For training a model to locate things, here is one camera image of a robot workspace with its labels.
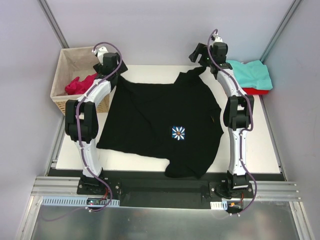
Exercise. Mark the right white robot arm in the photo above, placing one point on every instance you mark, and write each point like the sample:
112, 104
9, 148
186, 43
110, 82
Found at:
237, 116

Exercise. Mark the black t shirt with flower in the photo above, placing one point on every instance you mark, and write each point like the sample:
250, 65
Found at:
179, 122

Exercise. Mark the right grey cable duct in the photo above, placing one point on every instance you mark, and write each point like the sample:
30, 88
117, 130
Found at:
225, 205

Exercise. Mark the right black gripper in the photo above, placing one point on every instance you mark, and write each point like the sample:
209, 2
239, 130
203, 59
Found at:
197, 53

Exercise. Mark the teal folded t shirt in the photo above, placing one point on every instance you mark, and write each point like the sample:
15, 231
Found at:
253, 74

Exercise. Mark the right corner aluminium post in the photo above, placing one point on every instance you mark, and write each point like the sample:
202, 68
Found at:
281, 27

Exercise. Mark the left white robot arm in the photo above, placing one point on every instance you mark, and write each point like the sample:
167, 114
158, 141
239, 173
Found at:
82, 125

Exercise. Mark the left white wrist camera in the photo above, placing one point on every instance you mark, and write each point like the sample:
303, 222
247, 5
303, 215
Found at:
99, 53

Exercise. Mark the left grey cable duct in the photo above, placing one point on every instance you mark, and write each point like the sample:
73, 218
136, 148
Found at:
70, 201

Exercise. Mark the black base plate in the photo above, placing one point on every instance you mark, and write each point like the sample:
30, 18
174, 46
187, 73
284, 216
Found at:
146, 189

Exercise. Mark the left corner aluminium post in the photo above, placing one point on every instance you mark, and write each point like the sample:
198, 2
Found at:
53, 23

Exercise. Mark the red folded t shirt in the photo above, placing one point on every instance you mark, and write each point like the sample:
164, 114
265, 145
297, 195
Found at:
253, 91

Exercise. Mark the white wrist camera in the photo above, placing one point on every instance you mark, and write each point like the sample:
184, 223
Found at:
216, 39
99, 53

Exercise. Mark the grey cable duct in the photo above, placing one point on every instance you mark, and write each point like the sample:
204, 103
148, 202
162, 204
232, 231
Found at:
70, 201
225, 205

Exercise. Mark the magenta t shirt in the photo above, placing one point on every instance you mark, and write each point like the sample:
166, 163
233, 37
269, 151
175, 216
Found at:
77, 87

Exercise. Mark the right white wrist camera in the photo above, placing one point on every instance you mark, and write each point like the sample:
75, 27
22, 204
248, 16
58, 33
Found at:
216, 39

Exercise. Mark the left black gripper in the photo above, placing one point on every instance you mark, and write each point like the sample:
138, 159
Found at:
121, 69

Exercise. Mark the corner aluminium post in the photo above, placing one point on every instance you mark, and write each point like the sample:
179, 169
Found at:
281, 27
53, 23

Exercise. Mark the aluminium rail frame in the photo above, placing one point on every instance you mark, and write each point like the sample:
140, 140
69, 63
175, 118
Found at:
286, 191

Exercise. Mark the wicker basket with liner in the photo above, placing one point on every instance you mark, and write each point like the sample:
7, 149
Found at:
72, 63

